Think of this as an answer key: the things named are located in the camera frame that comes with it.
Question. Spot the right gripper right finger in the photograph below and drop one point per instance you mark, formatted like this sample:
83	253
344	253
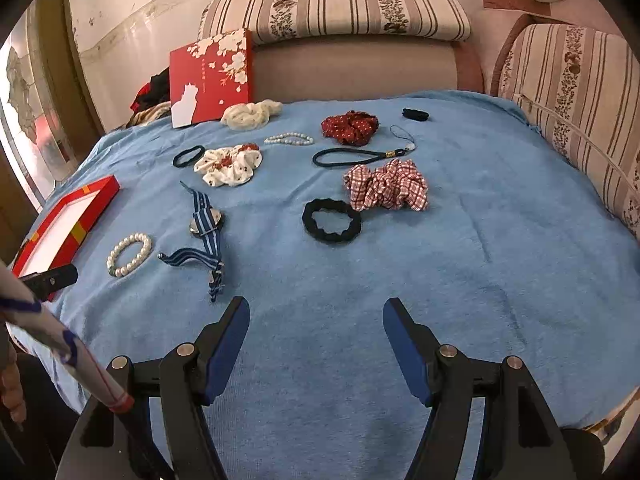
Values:
415	347

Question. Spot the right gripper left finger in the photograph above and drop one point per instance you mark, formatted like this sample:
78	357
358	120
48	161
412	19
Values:
219	345

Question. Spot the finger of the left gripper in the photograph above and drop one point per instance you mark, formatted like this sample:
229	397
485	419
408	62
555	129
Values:
44	285

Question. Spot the red plaid scrunchie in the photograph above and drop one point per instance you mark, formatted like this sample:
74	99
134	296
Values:
396	185

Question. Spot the white floral scrunchie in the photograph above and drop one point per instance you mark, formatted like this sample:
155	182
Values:
231	166

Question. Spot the dark red dotted scrunchie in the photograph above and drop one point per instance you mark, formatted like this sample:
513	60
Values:
352	128

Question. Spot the left hand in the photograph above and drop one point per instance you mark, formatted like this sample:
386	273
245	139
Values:
12	396

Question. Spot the white blue patterned sleeve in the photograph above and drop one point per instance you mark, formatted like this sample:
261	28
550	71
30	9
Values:
20	307

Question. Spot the red shallow tray box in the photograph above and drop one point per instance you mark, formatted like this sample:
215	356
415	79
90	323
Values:
62	231

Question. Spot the stained glass window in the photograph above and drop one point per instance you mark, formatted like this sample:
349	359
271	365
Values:
26	137

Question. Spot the blue towel bed cover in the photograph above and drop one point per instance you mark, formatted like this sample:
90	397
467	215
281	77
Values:
515	254

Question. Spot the pile of dark clothes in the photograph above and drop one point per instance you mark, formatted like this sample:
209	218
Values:
152	101

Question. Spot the small black clip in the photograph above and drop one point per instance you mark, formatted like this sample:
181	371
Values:
416	115

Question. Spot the cream white scrunchie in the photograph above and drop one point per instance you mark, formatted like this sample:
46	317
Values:
250	116

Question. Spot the red box lid with cat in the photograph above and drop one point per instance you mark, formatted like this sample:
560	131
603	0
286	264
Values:
210	75

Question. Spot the brown padded headboard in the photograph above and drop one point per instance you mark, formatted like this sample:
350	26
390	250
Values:
347	68

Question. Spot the right striped floral pillow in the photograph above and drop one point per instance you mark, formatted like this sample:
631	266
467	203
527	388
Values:
580	87

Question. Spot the long striped floral pillow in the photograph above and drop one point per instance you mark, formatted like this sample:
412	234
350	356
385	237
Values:
278	20

